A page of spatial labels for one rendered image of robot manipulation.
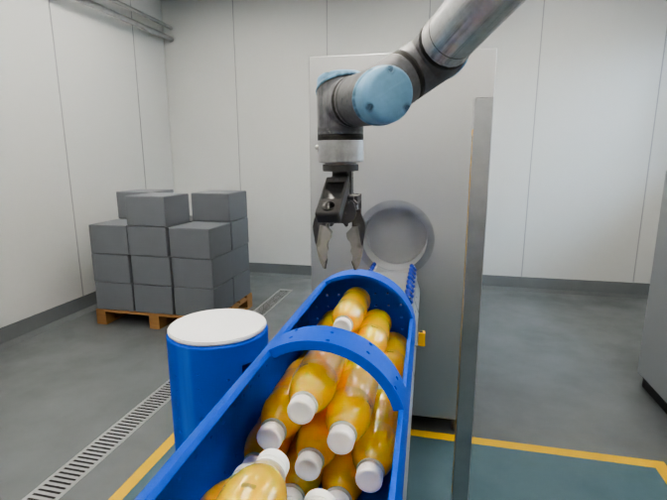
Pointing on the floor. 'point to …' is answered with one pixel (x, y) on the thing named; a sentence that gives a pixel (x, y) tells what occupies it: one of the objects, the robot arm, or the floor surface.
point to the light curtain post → (471, 292)
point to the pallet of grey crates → (172, 255)
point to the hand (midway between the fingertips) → (339, 264)
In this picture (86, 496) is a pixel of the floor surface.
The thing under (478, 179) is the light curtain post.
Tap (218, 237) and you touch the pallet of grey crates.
